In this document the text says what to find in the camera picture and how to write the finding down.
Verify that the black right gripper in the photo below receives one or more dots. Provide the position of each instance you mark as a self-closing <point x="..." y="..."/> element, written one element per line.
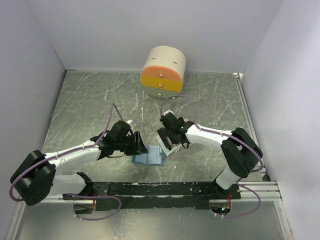
<point x="164" y="133"/>

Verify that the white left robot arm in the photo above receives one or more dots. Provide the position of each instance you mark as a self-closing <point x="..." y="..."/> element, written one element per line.
<point x="41" y="174"/>

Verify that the blue card holder wallet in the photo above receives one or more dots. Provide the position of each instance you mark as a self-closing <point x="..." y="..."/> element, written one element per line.
<point x="155" y="156"/>

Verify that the white card tray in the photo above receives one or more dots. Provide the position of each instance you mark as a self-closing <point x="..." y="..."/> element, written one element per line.
<point x="165" y="142"/>

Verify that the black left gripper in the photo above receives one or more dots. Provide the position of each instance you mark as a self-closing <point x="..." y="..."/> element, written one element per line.
<point x="137" y="148"/>

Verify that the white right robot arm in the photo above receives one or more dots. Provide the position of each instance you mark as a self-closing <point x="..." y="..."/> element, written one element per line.
<point x="240" y="151"/>

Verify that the round three-drawer mini cabinet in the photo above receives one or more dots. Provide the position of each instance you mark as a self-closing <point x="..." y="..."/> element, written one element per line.
<point x="163" y="72"/>

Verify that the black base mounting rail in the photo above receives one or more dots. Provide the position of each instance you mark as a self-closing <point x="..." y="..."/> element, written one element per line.
<point x="149" y="195"/>

